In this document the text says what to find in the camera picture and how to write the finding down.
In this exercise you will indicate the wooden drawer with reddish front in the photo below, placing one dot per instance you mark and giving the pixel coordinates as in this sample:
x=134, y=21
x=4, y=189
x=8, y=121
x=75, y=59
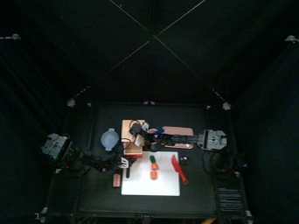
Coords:
x=132, y=151

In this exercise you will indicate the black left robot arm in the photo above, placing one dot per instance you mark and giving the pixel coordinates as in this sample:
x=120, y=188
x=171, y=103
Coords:
x=56, y=144

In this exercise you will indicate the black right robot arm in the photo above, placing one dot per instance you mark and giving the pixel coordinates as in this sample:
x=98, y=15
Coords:
x=213, y=139

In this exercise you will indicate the blue toy spoon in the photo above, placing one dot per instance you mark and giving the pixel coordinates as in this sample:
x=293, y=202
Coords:
x=160, y=131

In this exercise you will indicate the pink rectangular block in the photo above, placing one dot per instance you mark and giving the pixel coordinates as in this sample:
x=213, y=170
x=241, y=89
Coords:
x=116, y=180

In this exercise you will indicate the light blue bowl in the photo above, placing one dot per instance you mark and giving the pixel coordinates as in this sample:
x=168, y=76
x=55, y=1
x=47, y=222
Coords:
x=110, y=140

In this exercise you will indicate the green toy carrot top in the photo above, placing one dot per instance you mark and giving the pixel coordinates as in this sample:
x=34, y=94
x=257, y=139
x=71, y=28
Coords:
x=152, y=159

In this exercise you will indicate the orange toy carrot piece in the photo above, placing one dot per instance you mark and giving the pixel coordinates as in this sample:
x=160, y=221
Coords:
x=154, y=166
x=154, y=175

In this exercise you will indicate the white cutting board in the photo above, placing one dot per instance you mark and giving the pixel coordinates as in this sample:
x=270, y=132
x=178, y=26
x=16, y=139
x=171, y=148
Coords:
x=147, y=186

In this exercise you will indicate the pink rectangular tray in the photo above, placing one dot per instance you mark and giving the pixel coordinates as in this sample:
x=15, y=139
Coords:
x=176, y=129

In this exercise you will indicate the dark round toy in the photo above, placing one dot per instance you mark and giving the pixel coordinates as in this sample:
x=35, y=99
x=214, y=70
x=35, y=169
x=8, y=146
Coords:
x=184, y=159

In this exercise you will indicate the red toy knife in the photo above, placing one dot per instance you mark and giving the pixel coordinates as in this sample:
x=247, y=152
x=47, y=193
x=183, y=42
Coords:
x=176, y=166

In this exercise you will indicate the yellow object under table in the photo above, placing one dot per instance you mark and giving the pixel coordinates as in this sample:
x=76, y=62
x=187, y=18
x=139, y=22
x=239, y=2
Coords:
x=209, y=221

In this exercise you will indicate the white text label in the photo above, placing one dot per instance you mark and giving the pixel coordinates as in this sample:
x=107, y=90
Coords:
x=230, y=199

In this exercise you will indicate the silver frame middle bracket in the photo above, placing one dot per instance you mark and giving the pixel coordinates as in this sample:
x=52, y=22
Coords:
x=148, y=102

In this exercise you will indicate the silver frame corner bracket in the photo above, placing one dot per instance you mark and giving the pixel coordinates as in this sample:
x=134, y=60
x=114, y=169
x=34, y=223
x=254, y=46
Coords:
x=71, y=102
x=226, y=106

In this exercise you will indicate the silver table corner bracket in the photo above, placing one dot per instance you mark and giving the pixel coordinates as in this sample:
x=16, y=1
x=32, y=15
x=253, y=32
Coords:
x=247, y=216
x=40, y=214

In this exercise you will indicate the silver frame clamp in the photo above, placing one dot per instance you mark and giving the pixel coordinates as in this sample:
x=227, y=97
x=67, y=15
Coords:
x=291, y=38

